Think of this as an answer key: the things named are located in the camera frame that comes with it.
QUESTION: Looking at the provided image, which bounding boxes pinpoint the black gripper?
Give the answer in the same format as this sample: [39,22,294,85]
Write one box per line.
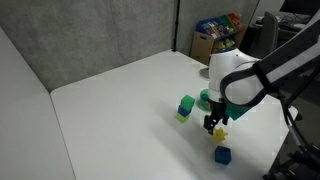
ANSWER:
[203,99,231,136]

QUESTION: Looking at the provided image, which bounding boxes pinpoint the dark blue cube block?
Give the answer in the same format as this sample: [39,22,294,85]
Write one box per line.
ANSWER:
[214,145,232,166]

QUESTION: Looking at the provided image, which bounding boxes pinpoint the yellow spiky star toy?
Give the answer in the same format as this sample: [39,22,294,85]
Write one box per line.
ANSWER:
[212,127,230,144]

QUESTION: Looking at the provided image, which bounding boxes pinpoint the green cloth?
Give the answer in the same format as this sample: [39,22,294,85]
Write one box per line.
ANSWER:
[224,102,255,121]

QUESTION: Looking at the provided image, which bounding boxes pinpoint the green bowl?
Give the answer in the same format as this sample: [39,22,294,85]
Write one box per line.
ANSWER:
[199,88,213,111]

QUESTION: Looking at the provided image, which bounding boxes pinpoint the lime green cube block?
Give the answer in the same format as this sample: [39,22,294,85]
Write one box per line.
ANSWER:
[175,112,190,124]

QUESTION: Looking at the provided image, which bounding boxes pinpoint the cardboard box with items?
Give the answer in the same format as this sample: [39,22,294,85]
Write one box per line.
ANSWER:
[189,12,248,66]

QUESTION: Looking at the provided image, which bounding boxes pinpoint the grey office chair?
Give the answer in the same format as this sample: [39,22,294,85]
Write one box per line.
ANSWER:
[253,11,280,59]

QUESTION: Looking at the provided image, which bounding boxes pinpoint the black tripod pole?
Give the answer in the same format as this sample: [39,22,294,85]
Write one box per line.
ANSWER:
[171,0,181,53]

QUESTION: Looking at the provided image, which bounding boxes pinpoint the black computer monitor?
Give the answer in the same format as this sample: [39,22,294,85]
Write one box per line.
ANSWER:
[279,0,320,18]

